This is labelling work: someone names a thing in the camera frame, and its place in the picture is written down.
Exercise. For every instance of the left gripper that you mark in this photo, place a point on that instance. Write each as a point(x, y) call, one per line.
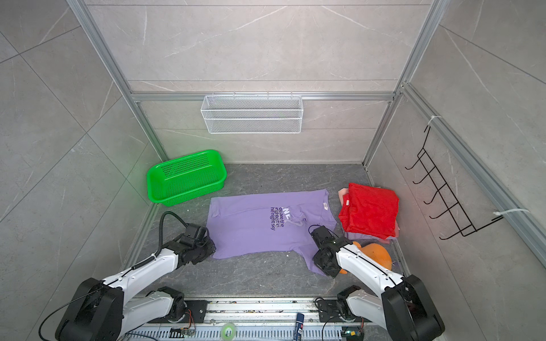
point(212, 249)

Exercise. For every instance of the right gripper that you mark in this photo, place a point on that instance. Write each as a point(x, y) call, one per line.
point(316, 258)

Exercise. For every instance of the purple t-shirt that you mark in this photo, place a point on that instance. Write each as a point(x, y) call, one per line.
point(241, 225)

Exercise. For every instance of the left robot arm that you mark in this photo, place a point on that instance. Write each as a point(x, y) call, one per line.
point(107, 309)

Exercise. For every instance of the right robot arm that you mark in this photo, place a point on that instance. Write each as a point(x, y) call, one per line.
point(400, 305)

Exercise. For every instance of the orange plush toy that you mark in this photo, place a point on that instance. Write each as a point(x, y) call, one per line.
point(375, 253)

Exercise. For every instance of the red folded t-shirt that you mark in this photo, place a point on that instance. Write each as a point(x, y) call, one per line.
point(370, 210)

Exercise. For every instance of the blue spray can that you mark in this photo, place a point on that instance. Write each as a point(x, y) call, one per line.
point(298, 331)

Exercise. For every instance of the pink folded t-shirt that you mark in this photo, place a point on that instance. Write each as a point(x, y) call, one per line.
point(341, 195)

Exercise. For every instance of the green plastic basket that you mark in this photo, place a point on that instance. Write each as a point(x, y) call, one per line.
point(179, 180)

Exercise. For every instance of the green circuit board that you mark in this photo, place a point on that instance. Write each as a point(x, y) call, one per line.
point(352, 334)

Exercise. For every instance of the green tape roll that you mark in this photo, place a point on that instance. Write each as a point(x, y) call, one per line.
point(228, 332)

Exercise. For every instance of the small electronics board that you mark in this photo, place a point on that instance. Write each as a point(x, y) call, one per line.
point(181, 332)

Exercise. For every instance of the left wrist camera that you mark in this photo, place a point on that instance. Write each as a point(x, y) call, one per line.
point(194, 235)

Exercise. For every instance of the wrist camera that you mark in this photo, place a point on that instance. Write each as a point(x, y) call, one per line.
point(322, 236)
point(194, 235)

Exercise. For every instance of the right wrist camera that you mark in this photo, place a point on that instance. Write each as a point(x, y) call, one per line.
point(322, 236)

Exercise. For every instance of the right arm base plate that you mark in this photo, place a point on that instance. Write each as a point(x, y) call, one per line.
point(328, 312)

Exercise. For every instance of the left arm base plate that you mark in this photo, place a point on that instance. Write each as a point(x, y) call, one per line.
point(196, 311)

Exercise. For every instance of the white wire mesh shelf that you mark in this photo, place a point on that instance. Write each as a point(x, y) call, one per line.
point(253, 114)

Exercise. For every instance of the black wire hook rack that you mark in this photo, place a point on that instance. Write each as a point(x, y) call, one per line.
point(445, 194)

